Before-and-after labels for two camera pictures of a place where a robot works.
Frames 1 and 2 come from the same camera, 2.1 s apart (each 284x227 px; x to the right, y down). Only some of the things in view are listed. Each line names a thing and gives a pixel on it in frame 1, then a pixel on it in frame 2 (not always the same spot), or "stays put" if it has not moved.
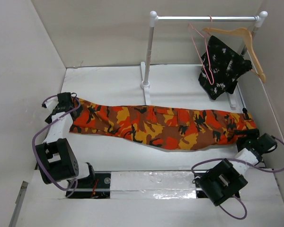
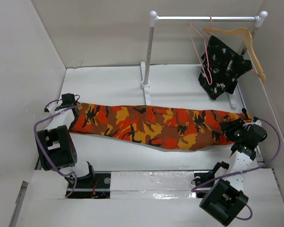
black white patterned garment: x=227 y=65 stays put
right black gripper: x=252 y=133 -> x=226 y=127
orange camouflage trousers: x=158 y=127 stays put
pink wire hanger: x=205 y=38 stays put
